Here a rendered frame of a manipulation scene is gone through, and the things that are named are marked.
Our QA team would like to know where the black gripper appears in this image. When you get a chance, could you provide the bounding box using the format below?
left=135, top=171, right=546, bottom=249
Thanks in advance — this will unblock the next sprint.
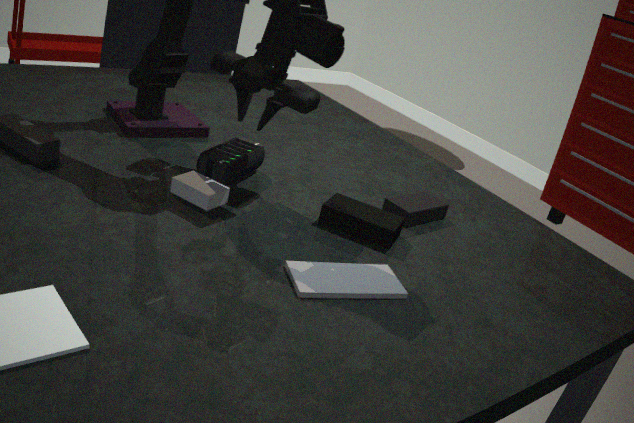
left=210, top=37, right=320, bottom=131

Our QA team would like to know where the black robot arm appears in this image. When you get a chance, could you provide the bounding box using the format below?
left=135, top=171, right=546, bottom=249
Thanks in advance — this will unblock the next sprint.
left=128, top=0, right=345, bottom=120

